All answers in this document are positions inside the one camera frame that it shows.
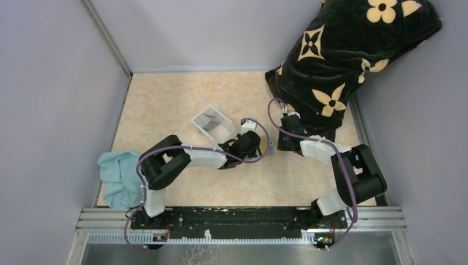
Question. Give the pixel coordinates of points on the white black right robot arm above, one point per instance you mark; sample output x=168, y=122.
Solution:
x=356, y=172

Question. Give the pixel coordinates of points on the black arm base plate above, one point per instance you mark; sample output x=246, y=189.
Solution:
x=178, y=217

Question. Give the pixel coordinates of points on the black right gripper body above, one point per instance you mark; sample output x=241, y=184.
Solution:
x=283, y=143

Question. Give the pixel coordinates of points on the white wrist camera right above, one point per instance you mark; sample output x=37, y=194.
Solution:
x=287, y=112

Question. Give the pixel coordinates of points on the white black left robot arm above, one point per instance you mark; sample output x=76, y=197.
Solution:
x=164, y=162

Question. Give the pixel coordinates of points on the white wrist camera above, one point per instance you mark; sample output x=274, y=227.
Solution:
x=287, y=112
x=247, y=125

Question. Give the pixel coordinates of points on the white plastic card box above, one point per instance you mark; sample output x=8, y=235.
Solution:
x=225, y=131

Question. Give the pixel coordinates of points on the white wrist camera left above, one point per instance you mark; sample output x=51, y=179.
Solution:
x=247, y=125

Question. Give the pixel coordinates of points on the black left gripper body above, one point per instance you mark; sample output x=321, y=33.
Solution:
x=253, y=154

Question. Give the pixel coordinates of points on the light blue cloth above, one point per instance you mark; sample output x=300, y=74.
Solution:
x=122, y=186

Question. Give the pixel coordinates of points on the aluminium frame rail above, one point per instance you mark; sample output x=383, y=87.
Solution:
x=105, y=226

